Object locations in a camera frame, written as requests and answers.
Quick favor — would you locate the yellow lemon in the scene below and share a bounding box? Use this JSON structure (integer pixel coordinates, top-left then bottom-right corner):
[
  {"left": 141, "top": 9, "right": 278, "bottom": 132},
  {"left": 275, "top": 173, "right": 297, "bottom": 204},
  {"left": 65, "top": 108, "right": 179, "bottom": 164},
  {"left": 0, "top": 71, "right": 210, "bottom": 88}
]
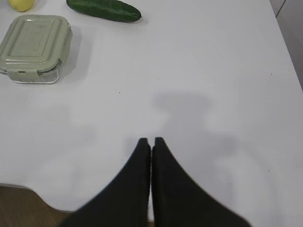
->
[{"left": 8, "top": 0, "right": 35, "bottom": 12}]

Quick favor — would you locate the green lidded glass container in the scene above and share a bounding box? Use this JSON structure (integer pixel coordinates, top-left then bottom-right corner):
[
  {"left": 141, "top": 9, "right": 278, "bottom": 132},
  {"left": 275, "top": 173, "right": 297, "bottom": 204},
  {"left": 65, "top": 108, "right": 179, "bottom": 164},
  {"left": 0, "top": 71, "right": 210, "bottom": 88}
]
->
[{"left": 0, "top": 15, "right": 72, "bottom": 84}]

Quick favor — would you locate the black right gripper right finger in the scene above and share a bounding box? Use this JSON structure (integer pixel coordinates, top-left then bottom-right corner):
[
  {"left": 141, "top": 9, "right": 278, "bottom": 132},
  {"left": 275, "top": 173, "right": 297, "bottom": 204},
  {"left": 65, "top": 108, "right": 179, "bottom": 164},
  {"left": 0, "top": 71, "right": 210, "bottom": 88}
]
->
[{"left": 151, "top": 137, "right": 250, "bottom": 227}]

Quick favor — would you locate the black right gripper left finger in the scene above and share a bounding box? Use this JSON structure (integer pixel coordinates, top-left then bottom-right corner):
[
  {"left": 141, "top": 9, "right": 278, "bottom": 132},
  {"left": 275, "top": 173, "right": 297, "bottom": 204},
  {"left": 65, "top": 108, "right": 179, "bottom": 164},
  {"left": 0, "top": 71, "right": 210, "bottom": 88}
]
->
[{"left": 60, "top": 138, "right": 151, "bottom": 227}]

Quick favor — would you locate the dark green cucumber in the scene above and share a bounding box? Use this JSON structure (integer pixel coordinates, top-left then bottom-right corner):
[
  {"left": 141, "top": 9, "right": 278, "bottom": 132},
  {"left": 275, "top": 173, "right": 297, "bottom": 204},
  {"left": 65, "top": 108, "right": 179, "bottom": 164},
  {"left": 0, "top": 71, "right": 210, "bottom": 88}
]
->
[{"left": 66, "top": 0, "right": 142, "bottom": 23}]

